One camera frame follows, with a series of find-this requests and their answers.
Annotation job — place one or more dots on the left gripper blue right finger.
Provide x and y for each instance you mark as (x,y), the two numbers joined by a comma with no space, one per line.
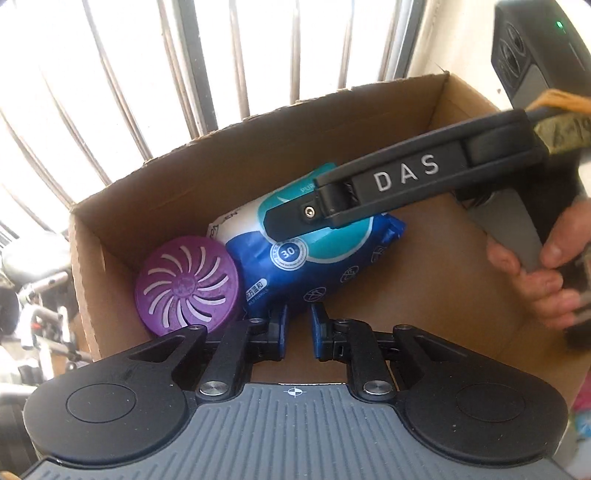
(329,336)

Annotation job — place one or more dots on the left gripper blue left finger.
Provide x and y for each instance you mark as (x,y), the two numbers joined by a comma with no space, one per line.
(268,335)

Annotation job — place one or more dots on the blue wet wipes pack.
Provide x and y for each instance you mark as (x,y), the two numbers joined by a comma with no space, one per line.
(305,269)

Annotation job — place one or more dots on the person's right hand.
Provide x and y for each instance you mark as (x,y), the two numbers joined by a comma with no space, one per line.
(553,304)

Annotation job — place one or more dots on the purple round air freshener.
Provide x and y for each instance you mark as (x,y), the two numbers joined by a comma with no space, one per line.
(190,280)

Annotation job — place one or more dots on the brown cardboard box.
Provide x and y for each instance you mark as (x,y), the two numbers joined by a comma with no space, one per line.
(436,277)

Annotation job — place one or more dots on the metal window railing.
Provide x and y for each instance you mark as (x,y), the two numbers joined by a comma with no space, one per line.
(92,90)

